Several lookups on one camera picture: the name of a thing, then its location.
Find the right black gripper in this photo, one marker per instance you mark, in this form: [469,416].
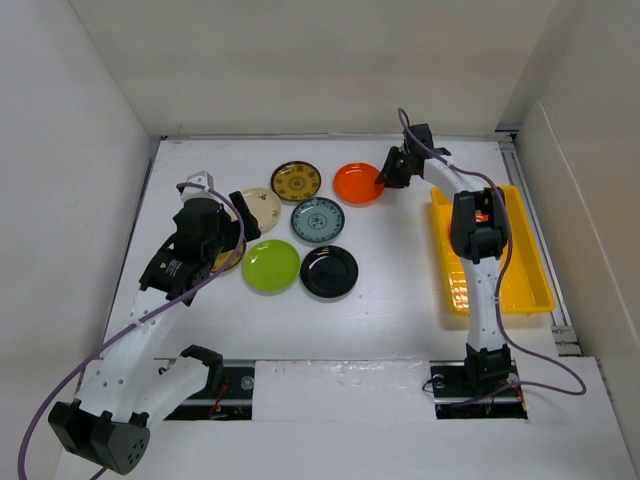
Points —
[388,171]

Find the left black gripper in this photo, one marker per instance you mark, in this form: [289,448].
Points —
[251,230]

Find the cream plate with calligraphy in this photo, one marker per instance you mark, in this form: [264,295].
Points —
[264,205]

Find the orange plate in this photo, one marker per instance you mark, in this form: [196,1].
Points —
[355,183]

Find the green plate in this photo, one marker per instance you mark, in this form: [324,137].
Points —
[271,266]

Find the yellow patterned plate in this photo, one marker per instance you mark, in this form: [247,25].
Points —
[295,181]
[228,260]

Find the blue patterned plate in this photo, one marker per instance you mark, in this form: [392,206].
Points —
[317,220]

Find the black plate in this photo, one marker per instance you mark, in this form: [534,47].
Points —
[329,272]

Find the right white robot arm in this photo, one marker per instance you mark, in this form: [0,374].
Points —
[479,235]

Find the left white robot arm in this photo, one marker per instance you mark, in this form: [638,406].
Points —
[110,420]

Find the yellow plastic bin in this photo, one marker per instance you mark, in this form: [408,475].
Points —
[525,288]

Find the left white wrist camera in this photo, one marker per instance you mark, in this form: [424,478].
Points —
[201,181]

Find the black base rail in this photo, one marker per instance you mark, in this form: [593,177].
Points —
[345,391]

